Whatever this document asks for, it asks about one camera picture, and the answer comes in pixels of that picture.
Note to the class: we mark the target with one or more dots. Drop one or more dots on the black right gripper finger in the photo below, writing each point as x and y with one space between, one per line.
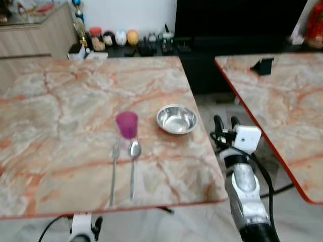
235 122
218 124

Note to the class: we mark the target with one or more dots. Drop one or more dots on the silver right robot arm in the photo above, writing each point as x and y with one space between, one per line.
245 191

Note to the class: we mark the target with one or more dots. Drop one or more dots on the round steel bowl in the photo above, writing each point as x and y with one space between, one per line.
176 120

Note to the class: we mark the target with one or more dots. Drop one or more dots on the steel fork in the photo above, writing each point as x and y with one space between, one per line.
114 171

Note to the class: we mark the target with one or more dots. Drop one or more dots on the small black wedge stand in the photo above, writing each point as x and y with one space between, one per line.
263 66

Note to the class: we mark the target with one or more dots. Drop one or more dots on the steel spoon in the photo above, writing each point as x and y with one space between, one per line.
134 150

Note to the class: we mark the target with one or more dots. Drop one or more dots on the purple plastic cup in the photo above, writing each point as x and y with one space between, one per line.
127 125

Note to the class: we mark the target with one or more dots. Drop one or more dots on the black television screen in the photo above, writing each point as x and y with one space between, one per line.
237 17

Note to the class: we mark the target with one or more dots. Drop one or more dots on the yellow egg shaped ornament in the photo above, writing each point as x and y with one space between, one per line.
132 37

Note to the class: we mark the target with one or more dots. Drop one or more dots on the red figurine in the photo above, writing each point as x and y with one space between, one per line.
315 25

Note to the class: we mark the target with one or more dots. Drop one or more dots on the white egg shaped ornament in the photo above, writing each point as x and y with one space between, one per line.
121 38

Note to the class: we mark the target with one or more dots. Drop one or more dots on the dark egg shaped ornament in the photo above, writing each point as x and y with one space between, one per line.
109 39

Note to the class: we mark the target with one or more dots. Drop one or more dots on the red lidded jar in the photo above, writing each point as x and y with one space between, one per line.
96 39

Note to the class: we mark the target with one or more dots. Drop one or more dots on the white box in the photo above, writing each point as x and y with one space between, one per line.
81 53

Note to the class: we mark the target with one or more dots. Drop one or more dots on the gold trophy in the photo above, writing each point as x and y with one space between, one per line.
79 30

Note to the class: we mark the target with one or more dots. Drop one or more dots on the light wooden cabinet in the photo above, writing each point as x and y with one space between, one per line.
35 35

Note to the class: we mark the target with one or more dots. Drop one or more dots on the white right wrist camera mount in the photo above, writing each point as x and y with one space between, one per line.
248 138

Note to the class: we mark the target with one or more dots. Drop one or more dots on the black metal table frame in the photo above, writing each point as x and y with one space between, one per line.
282 190

